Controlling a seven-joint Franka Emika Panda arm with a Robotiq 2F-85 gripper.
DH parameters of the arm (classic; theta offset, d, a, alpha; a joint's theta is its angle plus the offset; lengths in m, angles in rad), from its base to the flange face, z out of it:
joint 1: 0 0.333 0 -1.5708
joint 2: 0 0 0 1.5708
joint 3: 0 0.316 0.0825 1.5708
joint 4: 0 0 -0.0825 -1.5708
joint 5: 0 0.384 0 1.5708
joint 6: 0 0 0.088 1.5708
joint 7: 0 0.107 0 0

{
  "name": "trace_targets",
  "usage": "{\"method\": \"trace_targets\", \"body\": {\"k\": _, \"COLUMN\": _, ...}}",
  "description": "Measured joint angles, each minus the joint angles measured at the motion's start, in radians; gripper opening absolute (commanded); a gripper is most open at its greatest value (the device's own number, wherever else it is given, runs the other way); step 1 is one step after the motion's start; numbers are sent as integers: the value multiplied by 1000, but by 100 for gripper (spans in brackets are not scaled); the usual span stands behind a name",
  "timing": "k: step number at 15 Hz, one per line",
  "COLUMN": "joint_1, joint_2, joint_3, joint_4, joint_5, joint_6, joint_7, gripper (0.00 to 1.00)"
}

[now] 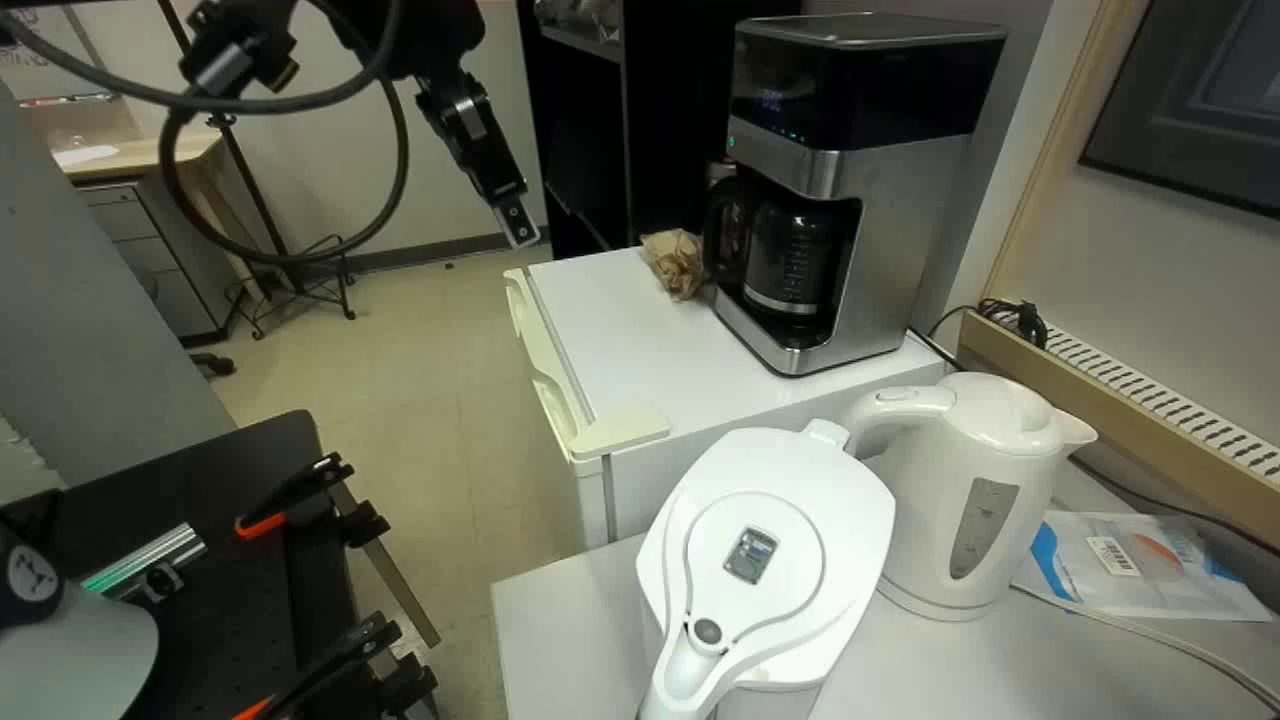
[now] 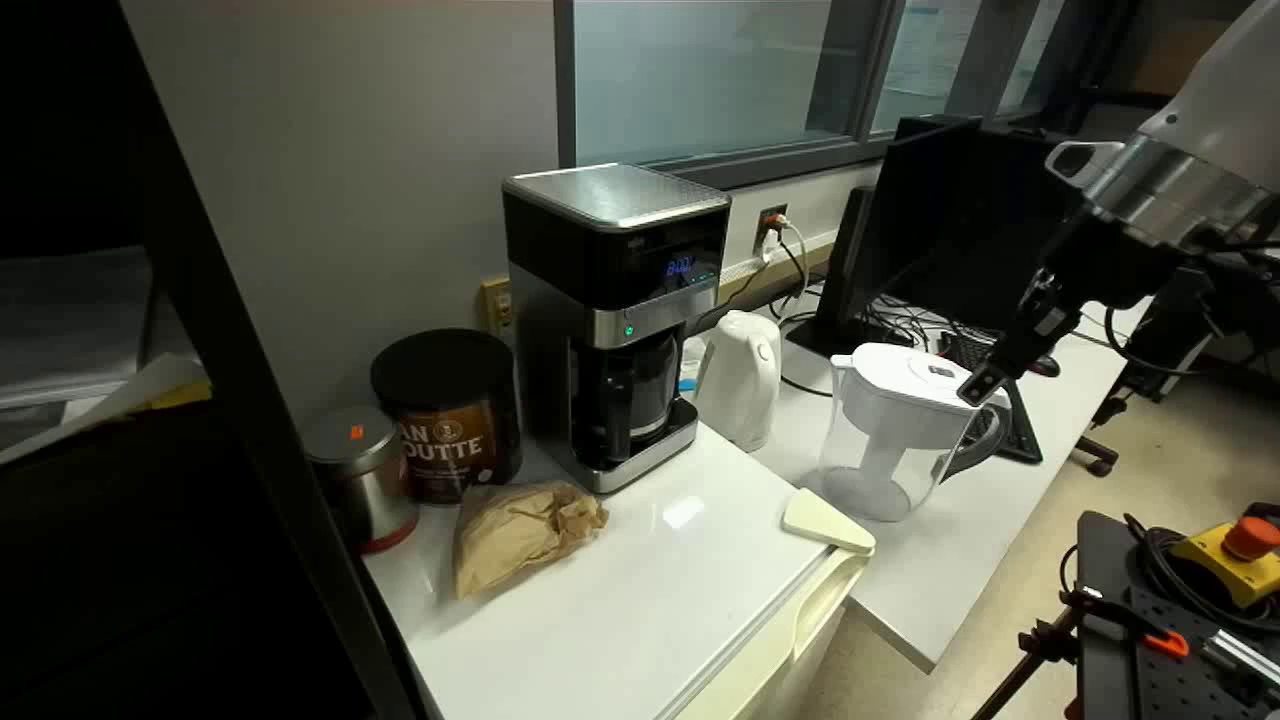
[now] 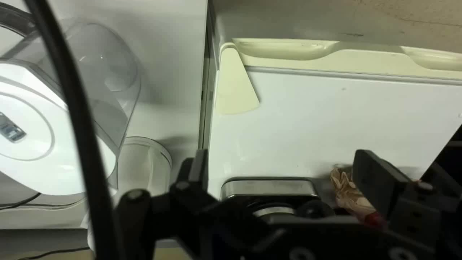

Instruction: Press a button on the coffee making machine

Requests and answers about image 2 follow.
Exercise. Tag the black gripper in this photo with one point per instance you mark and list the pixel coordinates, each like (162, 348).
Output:
(1090, 261)

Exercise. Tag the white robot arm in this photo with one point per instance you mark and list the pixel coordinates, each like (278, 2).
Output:
(1204, 161)

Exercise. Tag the yellow emergency stop button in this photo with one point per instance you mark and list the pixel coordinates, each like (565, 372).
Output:
(1240, 554)

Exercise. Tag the black silver coffee machine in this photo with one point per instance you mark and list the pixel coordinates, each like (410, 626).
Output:
(611, 271)

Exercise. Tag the dark coffee canister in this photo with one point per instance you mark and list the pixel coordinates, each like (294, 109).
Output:
(452, 404)

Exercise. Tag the black keyboard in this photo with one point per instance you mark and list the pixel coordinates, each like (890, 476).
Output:
(1016, 438)

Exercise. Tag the white water filter pitcher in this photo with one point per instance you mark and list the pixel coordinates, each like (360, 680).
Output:
(898, 429)

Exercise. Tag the black computer monitor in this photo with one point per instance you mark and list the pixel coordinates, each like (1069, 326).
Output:
(957, 223)

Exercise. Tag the white plastic jug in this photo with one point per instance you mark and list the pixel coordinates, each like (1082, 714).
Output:
(742, 379)

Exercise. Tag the black perforated board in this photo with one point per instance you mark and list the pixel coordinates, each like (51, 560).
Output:
(1161, 635)

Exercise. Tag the white mini fridge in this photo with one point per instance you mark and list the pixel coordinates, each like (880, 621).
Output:
(688, 606)

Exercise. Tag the brown paper filter bag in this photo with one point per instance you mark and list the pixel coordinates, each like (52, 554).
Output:
(510, 533)

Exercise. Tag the small steel canister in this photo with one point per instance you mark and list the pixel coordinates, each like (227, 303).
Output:
(360, 467)

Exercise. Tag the wall power outlet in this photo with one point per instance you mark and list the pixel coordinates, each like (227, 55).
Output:
(769, 227)

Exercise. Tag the black shelf frame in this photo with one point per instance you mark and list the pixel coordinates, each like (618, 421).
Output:
(196, 277)

